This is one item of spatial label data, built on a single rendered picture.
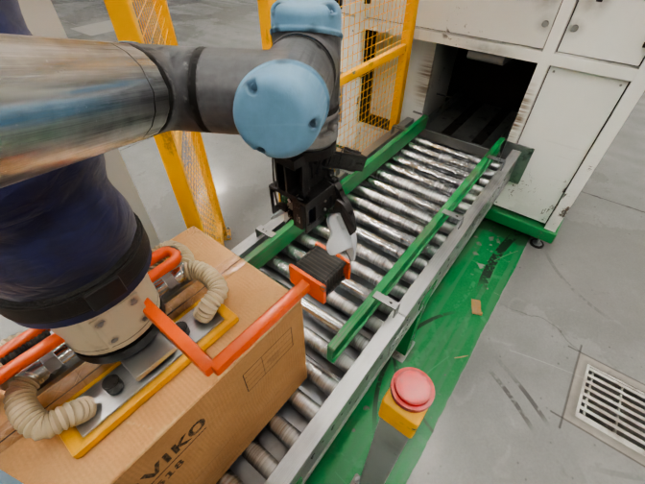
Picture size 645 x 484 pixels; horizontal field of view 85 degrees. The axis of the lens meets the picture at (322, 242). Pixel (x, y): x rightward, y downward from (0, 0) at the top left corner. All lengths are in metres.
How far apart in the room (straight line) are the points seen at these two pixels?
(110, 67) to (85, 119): 0.05
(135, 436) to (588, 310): 2.18
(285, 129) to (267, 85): 0.04
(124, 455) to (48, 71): 0.61
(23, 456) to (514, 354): 1.84
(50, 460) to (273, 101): 0.68
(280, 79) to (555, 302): 2.17
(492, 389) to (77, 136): 1.82
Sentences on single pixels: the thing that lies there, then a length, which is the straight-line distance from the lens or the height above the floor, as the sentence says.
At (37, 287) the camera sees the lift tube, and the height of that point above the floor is 1.24.
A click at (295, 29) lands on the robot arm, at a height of 1.50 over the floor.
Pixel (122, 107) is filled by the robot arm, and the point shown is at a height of 1.50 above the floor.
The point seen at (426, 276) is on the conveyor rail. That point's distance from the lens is 1.36.
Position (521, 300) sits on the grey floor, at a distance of 2.26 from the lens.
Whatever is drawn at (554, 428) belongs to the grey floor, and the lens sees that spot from 1.94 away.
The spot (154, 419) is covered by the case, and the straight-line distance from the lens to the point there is 0.75.
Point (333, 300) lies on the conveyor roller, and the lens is 1.30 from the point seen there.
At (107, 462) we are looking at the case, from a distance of 0.75.
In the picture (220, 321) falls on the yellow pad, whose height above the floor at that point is 0.97.
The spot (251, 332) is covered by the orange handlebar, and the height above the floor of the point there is 1.09.
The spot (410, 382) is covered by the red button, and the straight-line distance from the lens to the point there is 0.63.
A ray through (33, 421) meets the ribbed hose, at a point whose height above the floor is 1.03.
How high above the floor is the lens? 1.60
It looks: 45 degrees down
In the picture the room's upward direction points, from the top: straight up
